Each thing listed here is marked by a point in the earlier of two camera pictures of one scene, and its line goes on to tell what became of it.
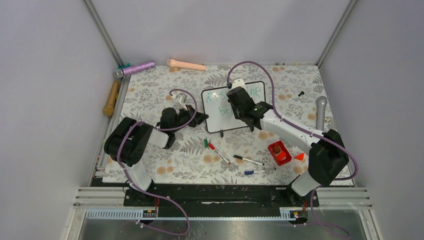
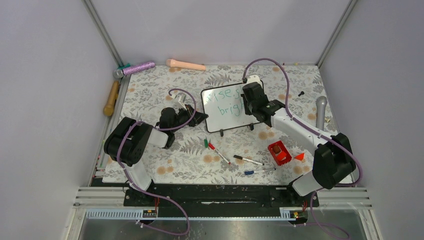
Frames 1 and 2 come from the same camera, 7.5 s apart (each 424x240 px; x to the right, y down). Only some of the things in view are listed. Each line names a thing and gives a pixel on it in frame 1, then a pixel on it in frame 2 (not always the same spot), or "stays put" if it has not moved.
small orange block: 300,156 stays put
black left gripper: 190,111 stays put
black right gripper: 236,114 → 247,110
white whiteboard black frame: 218,113 stays put
